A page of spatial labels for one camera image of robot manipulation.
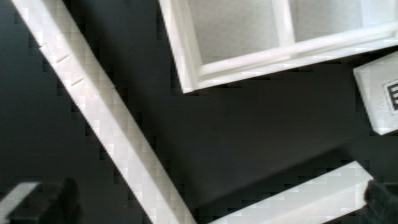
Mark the white U-shaped fence frame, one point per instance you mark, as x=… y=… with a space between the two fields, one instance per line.
x=309 y=204

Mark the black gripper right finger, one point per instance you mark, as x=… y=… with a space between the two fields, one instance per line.
x=380 y=209

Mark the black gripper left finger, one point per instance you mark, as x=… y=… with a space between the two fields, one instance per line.
x=40 y=203

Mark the white cabinet door panel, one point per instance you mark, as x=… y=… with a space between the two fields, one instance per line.
x=376 y=83

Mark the white cabinet body box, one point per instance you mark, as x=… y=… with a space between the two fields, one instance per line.
x=241 y=38

